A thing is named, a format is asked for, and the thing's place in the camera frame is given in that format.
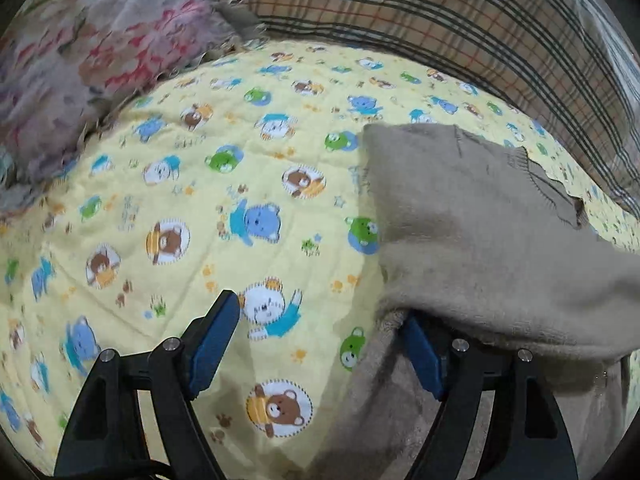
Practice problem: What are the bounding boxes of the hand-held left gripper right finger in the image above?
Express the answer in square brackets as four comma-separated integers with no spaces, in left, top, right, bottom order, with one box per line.
[400,310,581,480]

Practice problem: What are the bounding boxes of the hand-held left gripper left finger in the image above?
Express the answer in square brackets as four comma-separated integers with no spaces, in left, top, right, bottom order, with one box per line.
[52,289,242,480]

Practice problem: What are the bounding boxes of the beige knit sweater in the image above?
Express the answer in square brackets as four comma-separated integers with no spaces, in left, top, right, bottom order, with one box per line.
[305,122,640,480]

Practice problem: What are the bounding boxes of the yellow bear print bedsheet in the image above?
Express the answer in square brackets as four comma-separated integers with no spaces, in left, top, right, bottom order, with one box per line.
[0,40,640,480]

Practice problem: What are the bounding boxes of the floral ruffled pillow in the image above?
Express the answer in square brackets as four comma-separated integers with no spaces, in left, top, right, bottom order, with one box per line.
[0,0,266,213]

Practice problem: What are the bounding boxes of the plaid beige pillow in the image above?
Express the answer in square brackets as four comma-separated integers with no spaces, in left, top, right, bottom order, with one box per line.
[234,0,640,213]

